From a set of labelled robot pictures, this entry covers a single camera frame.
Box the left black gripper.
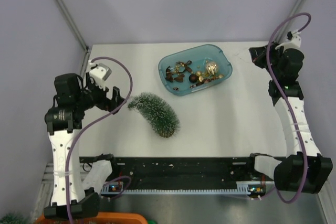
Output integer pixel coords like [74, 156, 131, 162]
[75, 72, 125, 114]

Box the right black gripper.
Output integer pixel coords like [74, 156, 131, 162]
[248, 41, 285, 80]

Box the small green christmas tree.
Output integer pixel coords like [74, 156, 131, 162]
[128, 92, 180, 138]

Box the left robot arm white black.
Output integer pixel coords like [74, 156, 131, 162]
[44, 70, 124, 221]

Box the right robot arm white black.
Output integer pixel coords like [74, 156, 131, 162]
[245, 45, 333, 194]

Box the spare green tree corner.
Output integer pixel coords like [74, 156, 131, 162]
[1, 212, 33, 224]

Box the large gold ball ornament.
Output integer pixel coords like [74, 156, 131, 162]
[205, 61, 219, 75]

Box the teal plastic tray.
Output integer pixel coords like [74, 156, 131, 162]
[158, 44, 233, 96]

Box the dark red ball ornament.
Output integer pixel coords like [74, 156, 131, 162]
[188, 74, 198, 83]

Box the orange plastic bin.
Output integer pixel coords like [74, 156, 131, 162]
[35, 211, 149, 224]

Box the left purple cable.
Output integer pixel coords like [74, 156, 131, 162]
[65, 56, 133, 224]

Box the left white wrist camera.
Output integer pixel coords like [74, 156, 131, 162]
[88, 61, 112, 90]

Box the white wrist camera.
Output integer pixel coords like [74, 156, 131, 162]
[282, 30, 302, 50]
[88, 61, 112, 90]

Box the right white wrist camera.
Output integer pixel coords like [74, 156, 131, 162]
[282, 30, 302, 50]

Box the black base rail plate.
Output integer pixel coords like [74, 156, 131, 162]
[78, 155, 263, 184]

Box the white cable duct strip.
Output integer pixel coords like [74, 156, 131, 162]
[101, 182, 253, 196]

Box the left aluminium frame post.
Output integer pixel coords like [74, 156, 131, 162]
[54, 0, 89, 51]

